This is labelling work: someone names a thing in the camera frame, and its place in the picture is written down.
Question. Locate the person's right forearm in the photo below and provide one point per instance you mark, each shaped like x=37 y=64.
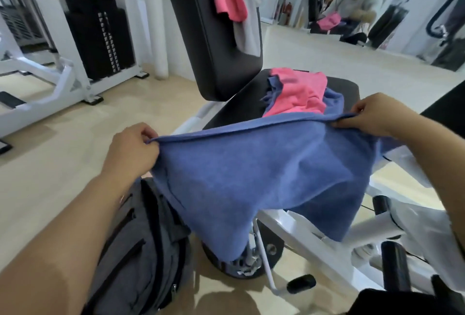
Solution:
x=439 y=158

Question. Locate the small black roller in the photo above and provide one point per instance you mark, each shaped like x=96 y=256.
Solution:
x=396 y=267
x=380 y=205

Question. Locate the grey towel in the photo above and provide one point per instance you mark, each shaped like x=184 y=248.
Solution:
x=250 y=35

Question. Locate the white vertical pipe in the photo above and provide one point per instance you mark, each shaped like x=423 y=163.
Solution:
x=160 y=35

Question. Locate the person's right hand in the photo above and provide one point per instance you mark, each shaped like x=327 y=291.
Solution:
x=381 y=115

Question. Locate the person's left hand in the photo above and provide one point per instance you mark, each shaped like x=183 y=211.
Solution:
x=130 y=151

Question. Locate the black backrest pad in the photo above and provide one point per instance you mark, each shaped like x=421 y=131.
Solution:
x=210 y=35

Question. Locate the blue towel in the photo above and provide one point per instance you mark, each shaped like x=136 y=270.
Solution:
x=334 y=102
x=254 y=173

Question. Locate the person's black shorts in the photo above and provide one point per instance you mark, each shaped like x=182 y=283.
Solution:
x=399 y=302

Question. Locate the grey backpack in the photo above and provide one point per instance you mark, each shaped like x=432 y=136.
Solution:
x=145 y=253

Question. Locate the person's left forearm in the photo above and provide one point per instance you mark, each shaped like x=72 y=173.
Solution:
x=54 y=249

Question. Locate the white lever with black grip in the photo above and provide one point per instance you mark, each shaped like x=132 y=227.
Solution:
x=269 y=271

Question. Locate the black seat pad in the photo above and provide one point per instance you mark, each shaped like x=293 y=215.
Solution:
x=239 y=107

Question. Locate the white weight machine frame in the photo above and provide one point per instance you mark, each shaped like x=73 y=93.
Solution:
x=47 y=82

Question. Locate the wall mirror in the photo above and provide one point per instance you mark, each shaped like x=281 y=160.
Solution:
x=363 y=6

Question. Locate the black leg pad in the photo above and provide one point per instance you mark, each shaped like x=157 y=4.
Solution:
x=447 y=107

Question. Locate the black weight stack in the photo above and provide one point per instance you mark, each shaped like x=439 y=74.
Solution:
x=98 y=35

